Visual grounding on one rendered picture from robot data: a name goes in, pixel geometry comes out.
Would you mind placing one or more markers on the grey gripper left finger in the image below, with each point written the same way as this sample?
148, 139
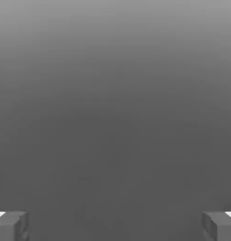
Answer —
8, 226

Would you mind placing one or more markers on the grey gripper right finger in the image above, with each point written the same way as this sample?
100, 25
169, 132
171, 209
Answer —
223, 226

